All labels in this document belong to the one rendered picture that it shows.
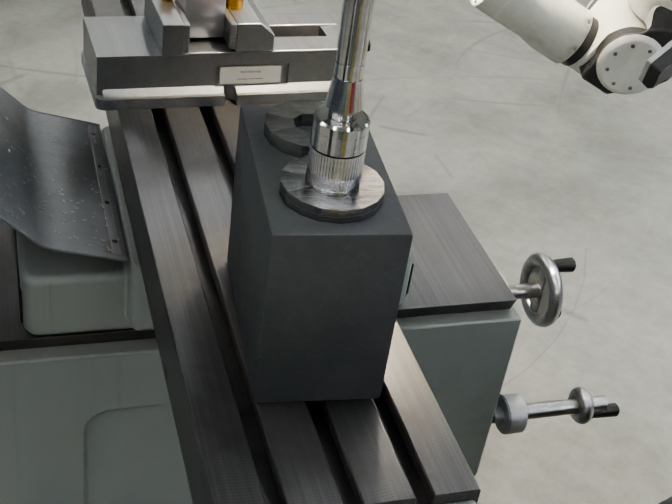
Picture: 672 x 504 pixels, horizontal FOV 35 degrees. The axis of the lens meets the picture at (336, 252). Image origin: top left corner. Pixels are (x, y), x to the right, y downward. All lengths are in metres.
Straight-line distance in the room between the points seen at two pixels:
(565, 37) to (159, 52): 0.50
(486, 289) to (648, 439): 1.10
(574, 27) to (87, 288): 0.65
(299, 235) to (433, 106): 2.80
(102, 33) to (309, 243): 0.65
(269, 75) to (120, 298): 0.36
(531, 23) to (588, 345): 1.55
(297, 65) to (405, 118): 2.11
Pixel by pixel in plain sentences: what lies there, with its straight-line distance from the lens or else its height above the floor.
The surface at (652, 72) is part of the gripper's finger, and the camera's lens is 0.56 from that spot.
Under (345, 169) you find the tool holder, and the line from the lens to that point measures 0.89.
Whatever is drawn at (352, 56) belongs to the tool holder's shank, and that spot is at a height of 1.28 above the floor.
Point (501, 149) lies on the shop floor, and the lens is 3.48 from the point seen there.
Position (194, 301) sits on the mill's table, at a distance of 1.09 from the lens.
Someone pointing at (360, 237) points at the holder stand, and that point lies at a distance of 0.88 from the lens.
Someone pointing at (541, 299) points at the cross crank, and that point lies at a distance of 1.71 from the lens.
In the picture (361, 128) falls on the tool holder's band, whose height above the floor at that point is 1.22.
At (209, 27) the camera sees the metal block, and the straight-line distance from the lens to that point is 1.43.
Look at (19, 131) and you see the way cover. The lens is 1.43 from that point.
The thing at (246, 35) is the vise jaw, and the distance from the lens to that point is 1.41.
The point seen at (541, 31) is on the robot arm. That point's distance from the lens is 1.30.
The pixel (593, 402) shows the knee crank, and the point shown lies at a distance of 1.70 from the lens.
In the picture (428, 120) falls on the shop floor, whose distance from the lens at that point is 3.56.
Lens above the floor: 1.64
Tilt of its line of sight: 35 degrees down
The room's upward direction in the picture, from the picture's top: 9 degrees clockwise
